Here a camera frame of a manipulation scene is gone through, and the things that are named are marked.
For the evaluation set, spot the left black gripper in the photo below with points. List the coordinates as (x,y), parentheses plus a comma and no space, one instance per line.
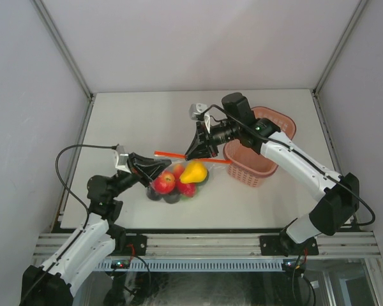
(146,169)

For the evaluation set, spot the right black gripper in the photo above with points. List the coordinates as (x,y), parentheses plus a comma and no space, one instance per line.
(204,145)

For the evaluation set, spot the clear zip top bag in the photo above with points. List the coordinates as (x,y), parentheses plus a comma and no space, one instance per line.
(179,164)

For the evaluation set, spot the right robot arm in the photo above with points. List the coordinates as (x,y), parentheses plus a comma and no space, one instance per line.
(336,195)

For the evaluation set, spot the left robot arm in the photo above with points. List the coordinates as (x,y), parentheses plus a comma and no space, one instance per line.
(58,279)

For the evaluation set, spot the red yellow fake peach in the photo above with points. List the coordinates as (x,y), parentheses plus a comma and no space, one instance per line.
(165,183)

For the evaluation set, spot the brown fake fruit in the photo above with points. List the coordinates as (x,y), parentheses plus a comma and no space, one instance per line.
(153,195)

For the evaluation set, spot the yellow fake pear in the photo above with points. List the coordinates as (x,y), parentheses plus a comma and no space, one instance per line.
(194,172)

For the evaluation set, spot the dark green fake fruit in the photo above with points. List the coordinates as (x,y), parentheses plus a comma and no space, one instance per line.
(204,181)

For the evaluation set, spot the black fake fruit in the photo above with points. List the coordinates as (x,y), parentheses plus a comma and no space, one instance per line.
(172,197)

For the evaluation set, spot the red fake apple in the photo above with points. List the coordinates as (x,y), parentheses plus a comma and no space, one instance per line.
(188,190)

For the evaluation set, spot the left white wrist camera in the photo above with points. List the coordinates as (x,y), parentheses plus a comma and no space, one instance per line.
(121,159)

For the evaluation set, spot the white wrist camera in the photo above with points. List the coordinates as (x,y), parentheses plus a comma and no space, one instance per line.
(199,112)
(121,159)

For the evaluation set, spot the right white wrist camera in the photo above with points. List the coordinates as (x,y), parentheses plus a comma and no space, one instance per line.
(199,112)

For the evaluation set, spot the grey slotted cable duct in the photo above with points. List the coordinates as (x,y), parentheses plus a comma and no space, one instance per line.
(191,265)

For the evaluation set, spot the aluminium front rail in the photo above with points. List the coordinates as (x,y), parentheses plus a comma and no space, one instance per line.
(255,245)

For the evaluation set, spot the right aluminium frame post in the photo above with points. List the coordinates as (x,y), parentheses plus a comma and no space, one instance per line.
(341,44)

